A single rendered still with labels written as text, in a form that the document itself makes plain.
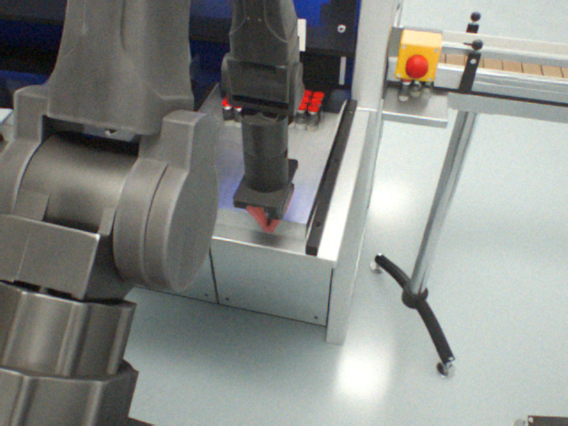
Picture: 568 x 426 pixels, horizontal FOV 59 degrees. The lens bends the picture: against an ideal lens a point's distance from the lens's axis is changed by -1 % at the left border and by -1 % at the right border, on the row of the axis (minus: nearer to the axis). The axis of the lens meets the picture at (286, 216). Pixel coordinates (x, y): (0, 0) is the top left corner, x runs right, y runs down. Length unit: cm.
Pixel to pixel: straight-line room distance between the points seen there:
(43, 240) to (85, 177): 4
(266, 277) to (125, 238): 123
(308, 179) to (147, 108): 61
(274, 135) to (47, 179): 37
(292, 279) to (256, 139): 88
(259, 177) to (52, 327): 43
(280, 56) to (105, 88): 30
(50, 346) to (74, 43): 14
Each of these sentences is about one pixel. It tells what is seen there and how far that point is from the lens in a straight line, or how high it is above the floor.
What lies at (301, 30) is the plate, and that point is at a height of 103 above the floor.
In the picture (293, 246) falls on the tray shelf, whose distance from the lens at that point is 74.
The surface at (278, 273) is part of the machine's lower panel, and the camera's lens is 144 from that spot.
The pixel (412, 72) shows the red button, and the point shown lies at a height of 99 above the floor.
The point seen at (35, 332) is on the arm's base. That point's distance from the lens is 26.
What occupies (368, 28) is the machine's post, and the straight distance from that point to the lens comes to 95.
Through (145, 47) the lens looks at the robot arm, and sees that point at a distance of 26.
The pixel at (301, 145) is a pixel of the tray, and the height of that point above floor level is 88.
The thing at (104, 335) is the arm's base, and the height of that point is 122.
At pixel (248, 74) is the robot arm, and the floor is 116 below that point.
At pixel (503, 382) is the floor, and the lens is 174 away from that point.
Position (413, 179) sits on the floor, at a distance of 227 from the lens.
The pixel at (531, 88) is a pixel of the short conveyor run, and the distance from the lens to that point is 114.
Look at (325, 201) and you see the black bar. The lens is 78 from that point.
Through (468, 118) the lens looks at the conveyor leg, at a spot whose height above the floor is 80.
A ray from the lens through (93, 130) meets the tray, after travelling 103.
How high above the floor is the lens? 143
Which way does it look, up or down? 45 degrees down
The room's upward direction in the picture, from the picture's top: straight up
